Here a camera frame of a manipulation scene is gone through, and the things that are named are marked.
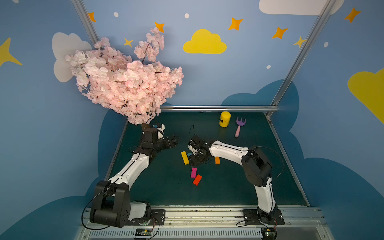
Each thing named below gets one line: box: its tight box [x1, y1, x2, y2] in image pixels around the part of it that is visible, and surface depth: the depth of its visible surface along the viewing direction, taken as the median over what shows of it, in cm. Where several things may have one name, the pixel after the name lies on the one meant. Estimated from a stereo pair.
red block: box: [192, 174, 203, 186], surface depth 88 cm
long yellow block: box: [180, 151, 190, 165], surface depth 98 cm
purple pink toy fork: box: [235, 116, 246, 138], surface depth 117 cm
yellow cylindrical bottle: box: [219, 111, 232, 128], surface depth 110 cm
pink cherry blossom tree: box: [65, 27, 184, 125], surface depth 66 cm
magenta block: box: [190, 167, 198, 178], surface depth 90 cm
